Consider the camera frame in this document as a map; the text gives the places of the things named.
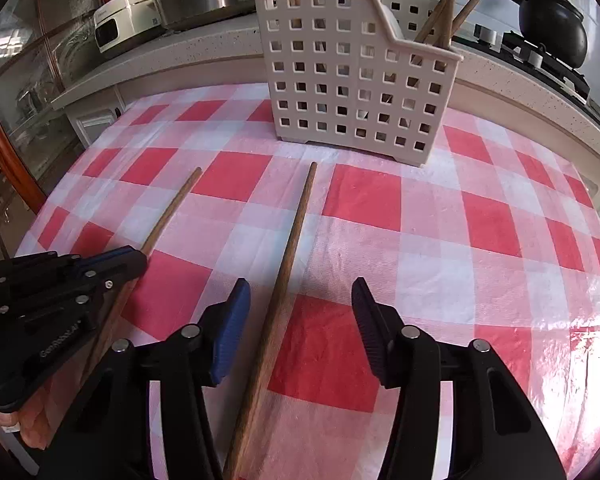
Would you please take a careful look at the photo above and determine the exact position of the white rice cooker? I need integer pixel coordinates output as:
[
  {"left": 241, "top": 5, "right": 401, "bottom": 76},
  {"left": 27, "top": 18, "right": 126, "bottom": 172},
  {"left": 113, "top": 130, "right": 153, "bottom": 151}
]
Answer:
[{"left": 92, "top": 0, "right": 164, "bottom": 54}]

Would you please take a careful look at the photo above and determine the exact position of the white perforated plastic basket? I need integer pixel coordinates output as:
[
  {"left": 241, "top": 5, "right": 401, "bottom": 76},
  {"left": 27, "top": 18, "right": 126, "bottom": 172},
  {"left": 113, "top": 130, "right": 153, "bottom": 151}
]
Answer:
[{"left": 250, "top": 0, "right": 464, "bottom": 167}]

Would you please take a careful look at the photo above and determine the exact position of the white speckled kitchen counter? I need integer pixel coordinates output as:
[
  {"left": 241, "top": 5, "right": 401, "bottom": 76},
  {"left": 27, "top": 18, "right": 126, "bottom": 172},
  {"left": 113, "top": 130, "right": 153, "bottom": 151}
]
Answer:
[{"left": 50, "top": 10, "right": 600, "bottom": 161}]

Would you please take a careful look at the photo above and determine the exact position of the black clay pot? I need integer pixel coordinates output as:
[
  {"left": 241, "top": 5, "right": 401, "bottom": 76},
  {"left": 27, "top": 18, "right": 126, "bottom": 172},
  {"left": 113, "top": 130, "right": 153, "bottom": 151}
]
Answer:
[{"left": 518, "top": 0, "right": 589, "bottom": 69}]

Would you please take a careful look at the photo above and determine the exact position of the black gas stove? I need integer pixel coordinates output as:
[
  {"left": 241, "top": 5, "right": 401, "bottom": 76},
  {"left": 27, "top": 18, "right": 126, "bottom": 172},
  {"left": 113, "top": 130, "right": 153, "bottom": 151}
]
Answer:
[{"left": 460, "top": 20, "right": 594, "bottom": 107}]

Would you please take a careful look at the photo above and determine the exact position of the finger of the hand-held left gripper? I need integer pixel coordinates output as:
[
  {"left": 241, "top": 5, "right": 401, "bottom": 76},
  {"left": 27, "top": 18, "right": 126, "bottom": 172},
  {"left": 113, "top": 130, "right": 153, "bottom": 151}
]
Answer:
[
  {"left": 0, "top": 245, "right": 149, "bottom": 292},
  {"left": 0, "top": 279, "right": 132, "bottom": 324}
]

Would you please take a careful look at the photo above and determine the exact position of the wooden glass door cabinet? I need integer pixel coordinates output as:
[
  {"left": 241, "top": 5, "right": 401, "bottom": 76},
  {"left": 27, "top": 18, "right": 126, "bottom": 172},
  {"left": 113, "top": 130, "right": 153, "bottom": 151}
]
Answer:
[{"left": 0, "top": 0, "right": 147, "bottom": 261}]

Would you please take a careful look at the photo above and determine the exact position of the person's left hand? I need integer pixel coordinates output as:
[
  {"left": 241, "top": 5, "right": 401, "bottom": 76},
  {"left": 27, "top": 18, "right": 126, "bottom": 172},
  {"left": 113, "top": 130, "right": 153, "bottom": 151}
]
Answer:
[{"left": 0, "top": 372, "right": 83, "bottom": 453}]

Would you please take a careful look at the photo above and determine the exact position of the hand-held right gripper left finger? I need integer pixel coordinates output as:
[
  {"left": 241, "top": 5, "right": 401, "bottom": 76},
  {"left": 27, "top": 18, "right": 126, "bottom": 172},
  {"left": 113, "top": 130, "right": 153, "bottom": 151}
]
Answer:
[{"left": 35, "top": 277, "right": 252, "bottom": 480}]

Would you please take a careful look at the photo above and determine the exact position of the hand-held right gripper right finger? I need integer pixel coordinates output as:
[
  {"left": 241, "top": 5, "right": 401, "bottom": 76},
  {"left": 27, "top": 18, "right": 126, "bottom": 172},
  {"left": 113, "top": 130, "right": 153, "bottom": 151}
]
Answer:
[{"left": 350, "top": 276, "right": 569, "bottom": 480}]

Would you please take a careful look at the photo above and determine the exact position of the red white checked tablecloth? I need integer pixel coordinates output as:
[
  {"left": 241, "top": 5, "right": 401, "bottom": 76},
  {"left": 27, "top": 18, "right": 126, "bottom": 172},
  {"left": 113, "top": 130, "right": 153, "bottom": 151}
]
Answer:
[{"left": 15, "top": 82, "right": 600, "bottom": 480}]

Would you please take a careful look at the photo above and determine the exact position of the white drawer front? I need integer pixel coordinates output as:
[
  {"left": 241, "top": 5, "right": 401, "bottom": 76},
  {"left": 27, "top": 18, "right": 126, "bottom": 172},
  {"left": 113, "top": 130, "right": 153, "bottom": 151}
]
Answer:
[{"left": 67, "top": 87, "right": 127, "bottom": 149}]

